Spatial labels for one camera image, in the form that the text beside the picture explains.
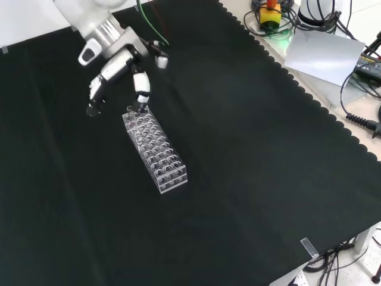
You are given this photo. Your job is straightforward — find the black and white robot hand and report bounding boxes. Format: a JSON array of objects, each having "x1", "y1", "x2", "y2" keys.
[{"x1": 85, "y1": 26, "x2": 171, "y2": 117}]

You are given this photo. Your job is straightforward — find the clear plastic test tube rack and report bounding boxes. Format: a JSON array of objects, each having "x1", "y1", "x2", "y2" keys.
[{"x1": 121, "y1": 105, "x2": 189, "y2": 195}]

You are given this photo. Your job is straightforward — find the black bench cloth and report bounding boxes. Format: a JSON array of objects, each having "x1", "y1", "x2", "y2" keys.
[{"x1": 0, "y1": 0, "x2": 381, "y2": 286}]

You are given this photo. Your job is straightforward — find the yellow stop button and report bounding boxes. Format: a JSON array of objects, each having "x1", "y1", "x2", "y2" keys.
[{"x1": 258, "y1": 0, "x2": 282, "y2": 30}]

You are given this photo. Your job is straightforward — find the pale board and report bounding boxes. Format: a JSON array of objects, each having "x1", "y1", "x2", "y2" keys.
[{"x1": 282, "y1": 29, "x2": 366, "y2": 88}]

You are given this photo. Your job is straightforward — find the black power supply box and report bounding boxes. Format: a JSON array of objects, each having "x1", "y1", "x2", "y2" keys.
[{"x1": 353, "y1": 49, "x2": 381, "y2": 80}]

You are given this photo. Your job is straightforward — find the white bench leg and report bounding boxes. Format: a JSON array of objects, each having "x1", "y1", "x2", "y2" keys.
[{"x1": 353, "y1": 222, "x2": 381, "y2": 254}]

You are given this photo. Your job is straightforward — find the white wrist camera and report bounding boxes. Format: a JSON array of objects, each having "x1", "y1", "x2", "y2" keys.
[{"x1": 77, "y1": 38, "x2": 103, "y2": 67}]

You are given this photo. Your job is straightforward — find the green cable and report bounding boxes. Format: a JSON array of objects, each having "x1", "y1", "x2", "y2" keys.
[{"x1": 139, "y1": 0, "x2": 171, "y2": 49}]

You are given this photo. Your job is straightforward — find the black base cable bundle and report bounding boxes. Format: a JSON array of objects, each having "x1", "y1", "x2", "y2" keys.
[{"x1": 243, "y1": 0, "x2": 358, "y2": 41}]

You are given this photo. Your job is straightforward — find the black floor cable tangle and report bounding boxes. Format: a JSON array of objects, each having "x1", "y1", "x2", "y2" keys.
[{"x1": 302, "y1": 228, "x2": 381, "y2": 286}]

